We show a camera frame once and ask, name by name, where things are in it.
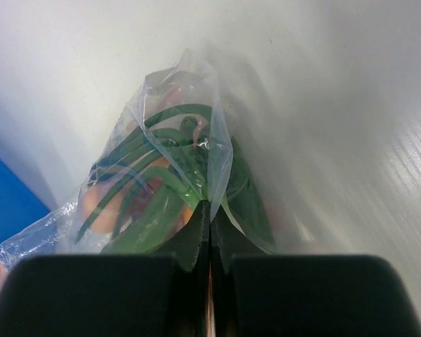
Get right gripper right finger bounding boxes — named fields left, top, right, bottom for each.
left=210, top=217, right=266, bottom=336

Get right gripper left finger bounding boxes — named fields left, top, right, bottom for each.
left=161, top=201, right=210, bottom=336

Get clear zip top bag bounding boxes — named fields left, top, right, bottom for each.
left=0, top=50, right=276, bottom=277

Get orange toy food piece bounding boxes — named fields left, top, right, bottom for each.
left=76, top=153, right=199, bottom=240

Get green toy leaf vegetable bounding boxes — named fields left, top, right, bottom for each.
left=218, top=137, right=276, bottom=253

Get green toy scallion strands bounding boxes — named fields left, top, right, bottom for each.
left=74, top=103, right=213, bottom=253

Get blue plastic bin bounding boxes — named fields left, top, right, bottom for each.
left=0, top=159, right=58, bottom=243

